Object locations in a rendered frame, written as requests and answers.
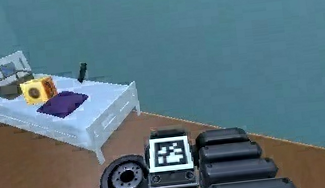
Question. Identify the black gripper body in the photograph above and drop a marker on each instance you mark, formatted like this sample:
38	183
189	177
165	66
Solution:
123	183

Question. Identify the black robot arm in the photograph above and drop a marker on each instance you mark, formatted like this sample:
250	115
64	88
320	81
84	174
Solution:
231	165

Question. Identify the white bed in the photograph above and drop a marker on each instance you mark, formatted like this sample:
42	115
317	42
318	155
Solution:
104	101

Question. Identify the purple pillow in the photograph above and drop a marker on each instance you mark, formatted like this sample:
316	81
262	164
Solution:
62	103

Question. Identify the black cylinder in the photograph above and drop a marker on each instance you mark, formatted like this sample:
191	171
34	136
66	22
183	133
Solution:
82	72

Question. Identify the yellow orange box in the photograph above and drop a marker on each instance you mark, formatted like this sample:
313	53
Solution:
37	90

